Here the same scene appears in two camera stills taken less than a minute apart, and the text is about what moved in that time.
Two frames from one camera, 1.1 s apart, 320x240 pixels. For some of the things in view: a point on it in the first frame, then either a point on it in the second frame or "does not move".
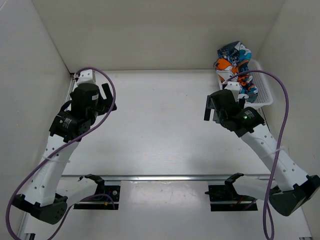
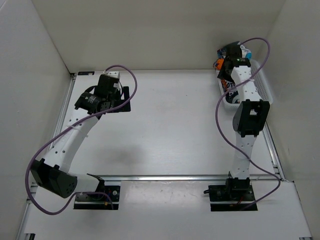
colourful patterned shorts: (232, 60) does not move
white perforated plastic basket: (260, 82) does not move
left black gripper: (105, 104) -> (124, 108)
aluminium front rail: (171, 177) does not move
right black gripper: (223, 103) -> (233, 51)
